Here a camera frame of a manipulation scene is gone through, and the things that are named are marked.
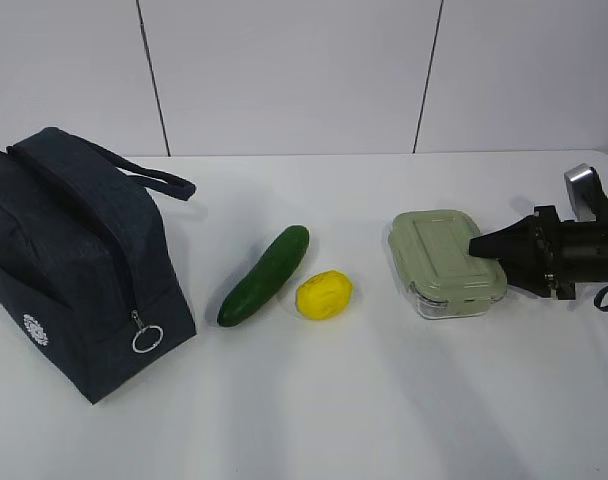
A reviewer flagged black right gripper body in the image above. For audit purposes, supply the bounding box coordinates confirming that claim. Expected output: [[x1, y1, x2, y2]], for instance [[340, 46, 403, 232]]
[[529, 205, 576, 300]]

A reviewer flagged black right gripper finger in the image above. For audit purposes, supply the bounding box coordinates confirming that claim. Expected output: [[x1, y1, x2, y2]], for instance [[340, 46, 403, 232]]
[[502, 258, 549, 298], [469, 217, 533, 260]]

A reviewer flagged glass container with green lid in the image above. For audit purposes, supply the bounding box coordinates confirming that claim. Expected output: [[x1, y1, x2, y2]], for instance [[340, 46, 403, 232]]
[[388, 209, 508, 320]]

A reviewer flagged green cucumber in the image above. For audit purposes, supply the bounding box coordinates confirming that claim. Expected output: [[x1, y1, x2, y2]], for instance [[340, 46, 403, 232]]
[[216, 225, 310, 328]]

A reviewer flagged dark navy lunch bag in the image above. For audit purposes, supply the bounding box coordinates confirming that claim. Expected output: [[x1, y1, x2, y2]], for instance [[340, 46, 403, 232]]
[[0, 127, 196, 403]]

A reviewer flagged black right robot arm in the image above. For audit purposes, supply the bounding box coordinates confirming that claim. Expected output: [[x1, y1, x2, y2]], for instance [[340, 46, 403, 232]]
[[469, 206, 608, 300]]

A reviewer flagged yellow lemon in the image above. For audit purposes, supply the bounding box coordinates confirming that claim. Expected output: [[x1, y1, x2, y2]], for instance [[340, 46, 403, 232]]
[[296, 270, 354, 321]]

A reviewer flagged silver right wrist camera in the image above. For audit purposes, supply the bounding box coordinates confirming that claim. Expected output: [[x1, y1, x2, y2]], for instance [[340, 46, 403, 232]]
[[564, 163, 608, 223]]

